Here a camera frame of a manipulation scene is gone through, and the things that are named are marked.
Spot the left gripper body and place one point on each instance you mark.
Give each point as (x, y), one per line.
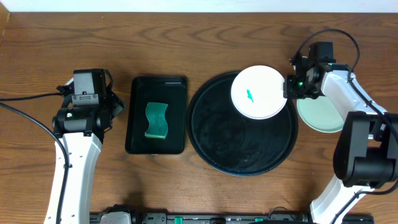
(115, 103)

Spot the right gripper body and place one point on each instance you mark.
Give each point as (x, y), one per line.
(299, 88)

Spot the mint plate bottom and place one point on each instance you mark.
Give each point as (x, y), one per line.
(320, 114)

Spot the white plate top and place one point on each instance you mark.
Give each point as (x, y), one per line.
(257, 92)

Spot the green scrubbing sponge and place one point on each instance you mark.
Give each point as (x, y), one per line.
(158, 127)

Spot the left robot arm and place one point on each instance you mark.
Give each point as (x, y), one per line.
(78, 142)

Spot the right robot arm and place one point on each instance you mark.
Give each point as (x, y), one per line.
(365, 158)

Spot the black rectangular water tray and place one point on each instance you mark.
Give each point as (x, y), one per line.
(168, 90)

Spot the black round tray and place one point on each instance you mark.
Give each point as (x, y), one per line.
(232, 143)

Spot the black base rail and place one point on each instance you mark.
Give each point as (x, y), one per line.
(123, 214)

